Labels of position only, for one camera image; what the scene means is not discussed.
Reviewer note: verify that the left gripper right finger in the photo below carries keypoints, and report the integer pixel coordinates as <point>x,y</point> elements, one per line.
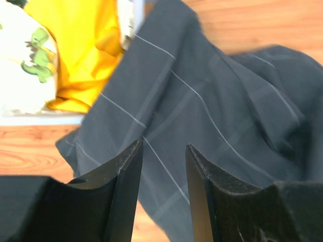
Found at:
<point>225,208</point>

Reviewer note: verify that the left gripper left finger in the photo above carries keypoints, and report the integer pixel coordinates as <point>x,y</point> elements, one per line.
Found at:
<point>97,206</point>

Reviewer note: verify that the dark grey checked pillowcase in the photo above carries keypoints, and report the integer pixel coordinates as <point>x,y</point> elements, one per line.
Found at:
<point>258,115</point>

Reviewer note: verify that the translucent plastic bin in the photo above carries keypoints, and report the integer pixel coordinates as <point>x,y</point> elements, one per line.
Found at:
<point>133,17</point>

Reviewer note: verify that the white patterned cloth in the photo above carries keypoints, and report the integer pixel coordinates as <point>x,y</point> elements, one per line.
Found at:
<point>28,63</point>

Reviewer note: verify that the yellow cloth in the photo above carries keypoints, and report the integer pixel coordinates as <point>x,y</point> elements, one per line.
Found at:
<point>87,35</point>

